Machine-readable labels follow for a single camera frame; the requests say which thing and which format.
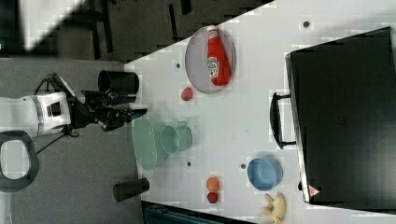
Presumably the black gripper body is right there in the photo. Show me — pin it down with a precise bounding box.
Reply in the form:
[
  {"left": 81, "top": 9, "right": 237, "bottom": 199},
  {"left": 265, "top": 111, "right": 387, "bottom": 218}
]
[{"left": 67, "top": 91, "right": 136, "bottom": 132}]

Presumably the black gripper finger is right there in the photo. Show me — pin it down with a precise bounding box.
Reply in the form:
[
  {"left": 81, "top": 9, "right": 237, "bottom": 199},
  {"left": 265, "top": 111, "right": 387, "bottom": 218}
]
[{"left": 130, "top": 108, "right": 148, "bottom": 120}]

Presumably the green mug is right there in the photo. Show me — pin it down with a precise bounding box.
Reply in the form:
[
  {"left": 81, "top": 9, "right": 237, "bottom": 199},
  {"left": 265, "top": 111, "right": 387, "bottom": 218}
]
[{"left": 161, "top": 120, "right": 192, "bottom": 155}]

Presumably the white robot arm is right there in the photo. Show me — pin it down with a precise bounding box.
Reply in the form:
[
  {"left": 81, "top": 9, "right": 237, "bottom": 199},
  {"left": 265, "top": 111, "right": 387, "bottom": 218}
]
[{"left": 1, "top": 91, "right": 148, "bottom": 137}]

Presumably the green colander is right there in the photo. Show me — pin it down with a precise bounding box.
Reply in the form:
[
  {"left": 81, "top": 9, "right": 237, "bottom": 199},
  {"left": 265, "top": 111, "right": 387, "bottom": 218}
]
[{"left": 132, "top": 116, "right": 168, "bottom": 171}]

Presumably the red toy strawberry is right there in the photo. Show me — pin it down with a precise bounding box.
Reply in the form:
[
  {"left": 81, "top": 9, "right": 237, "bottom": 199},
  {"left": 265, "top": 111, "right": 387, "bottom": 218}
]
[{"left": 181, "top": 87, "right": 193, "bottom": 101}]

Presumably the grey plate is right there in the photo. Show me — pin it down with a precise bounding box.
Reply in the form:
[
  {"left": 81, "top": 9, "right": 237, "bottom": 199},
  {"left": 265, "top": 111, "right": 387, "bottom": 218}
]
[{"left": 185, "top": 25, "right": 235, "bottom": 94}]

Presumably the red ketchup bottle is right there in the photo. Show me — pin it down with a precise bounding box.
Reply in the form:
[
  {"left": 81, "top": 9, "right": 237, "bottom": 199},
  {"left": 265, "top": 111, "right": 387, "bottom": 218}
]
[{"left": 206, "top": 25, "right": 231, "bottom": 86}]

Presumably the dark teal crate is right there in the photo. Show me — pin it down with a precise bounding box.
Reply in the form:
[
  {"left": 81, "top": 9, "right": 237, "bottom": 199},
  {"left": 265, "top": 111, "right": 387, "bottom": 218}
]
[{"left": 141, "top": 201, "right": 254, "bottom": 224}]

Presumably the orange toy fruit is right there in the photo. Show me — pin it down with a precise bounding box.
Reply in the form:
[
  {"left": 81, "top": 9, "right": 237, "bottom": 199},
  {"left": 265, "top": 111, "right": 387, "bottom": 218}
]
[{"left": 206, "top": 177, "right": 219, "bottom": 193}]

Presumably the small red toy fruit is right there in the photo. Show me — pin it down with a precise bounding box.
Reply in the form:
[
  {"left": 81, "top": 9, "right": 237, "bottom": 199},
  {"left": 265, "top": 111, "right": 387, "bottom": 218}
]
[{"left": 206, "top": 192, "right": 219, "bottom": 203}]

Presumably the blue bowl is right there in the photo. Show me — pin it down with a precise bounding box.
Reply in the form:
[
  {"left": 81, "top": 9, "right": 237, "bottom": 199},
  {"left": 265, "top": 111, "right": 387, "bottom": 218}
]
[{"left": 247, "top": 157, "right": 283, "bottom": 191}]

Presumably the yellow toy banana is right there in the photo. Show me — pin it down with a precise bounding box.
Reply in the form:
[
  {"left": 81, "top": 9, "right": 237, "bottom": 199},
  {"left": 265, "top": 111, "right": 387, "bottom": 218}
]
[{"left": 257, "top": 193, "right": 287, "bottom": 224}]

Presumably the black toaster oven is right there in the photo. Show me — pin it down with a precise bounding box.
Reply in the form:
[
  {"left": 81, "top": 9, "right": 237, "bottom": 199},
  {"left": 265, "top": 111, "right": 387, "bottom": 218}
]
[{"left": 285, "top": 27, "right": 396, "bottom": 214}]

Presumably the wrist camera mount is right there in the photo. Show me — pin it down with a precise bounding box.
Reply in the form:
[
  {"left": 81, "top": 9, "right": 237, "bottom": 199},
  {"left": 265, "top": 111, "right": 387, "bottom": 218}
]
[{"left": 47, "top": 73, "right": 85, "bottom": 104}]

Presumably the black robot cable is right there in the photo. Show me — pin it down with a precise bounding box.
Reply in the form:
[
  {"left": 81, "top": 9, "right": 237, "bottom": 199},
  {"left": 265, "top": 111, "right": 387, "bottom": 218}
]
[{"left": 33, "top": 73, "right": 80, "bottom": 156}]

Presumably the black cylinder post lower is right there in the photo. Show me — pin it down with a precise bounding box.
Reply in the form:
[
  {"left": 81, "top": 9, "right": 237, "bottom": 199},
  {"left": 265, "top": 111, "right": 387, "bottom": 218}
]
[{"left": 113, "top": 178, "right": 149, "bottom": 203}]

